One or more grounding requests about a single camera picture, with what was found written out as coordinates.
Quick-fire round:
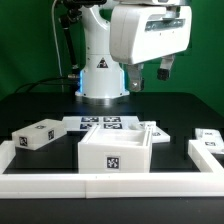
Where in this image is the white cabinet door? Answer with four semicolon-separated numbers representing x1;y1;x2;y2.
129;121;170;143
195;128;224;155

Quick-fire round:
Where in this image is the white cabinet body box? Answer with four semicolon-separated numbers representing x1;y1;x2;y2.
78;125;152;174

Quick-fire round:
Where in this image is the black cable on table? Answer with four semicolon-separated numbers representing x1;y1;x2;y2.
14;76;81;94

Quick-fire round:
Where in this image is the white cabinet top block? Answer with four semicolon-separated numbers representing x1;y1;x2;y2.
12;119;66;150

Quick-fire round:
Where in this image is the white U-shaped frame fence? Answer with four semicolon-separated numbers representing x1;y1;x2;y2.
0;140;224;198

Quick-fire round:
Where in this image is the black hose behind robot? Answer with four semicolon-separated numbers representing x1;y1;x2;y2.
58;9;81;72

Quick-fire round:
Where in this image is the white base tag plate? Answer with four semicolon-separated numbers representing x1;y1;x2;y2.
62;116;139;132

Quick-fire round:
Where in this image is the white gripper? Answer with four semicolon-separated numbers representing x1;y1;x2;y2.
110;4;192;92

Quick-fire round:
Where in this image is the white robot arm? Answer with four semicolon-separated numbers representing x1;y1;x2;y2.
55;0;192;105

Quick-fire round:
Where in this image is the white thin cable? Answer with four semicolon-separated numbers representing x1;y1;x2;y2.
50;0;64;78

